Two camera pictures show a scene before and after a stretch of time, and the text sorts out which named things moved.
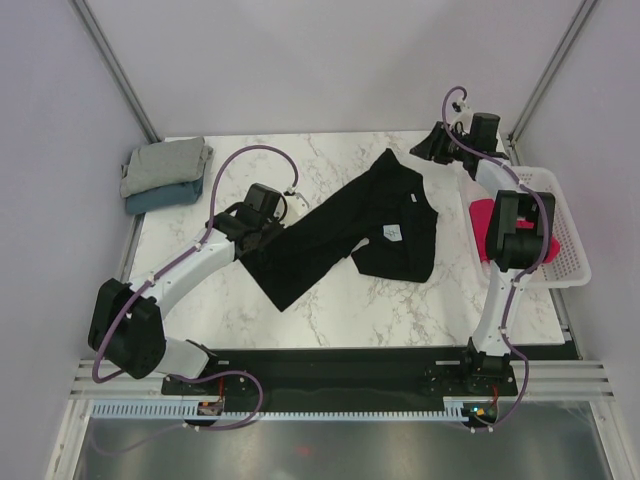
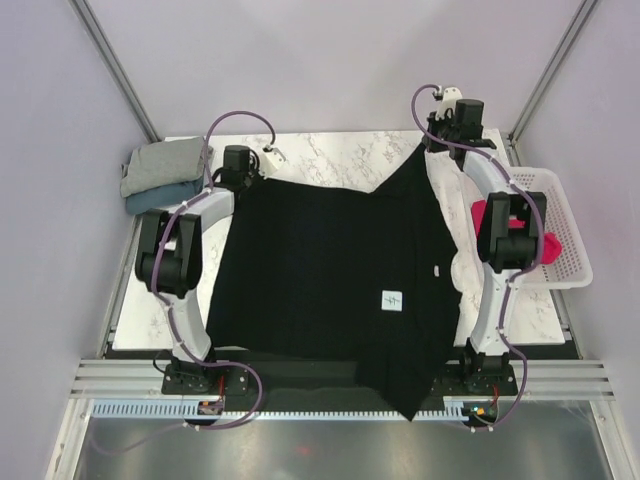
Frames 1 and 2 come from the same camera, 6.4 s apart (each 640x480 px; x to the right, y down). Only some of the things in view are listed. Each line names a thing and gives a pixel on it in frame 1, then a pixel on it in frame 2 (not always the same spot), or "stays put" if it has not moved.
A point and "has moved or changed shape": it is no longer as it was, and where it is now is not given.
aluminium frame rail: x=536 y=380 stays put
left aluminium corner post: x=115 y=69 stays put
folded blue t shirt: x=175 y=195 stays put
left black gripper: x=277 y=224 → x=253 y=170
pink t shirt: x=480 y=213 stays put
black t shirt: x=386 y=208 has moved or changed shape
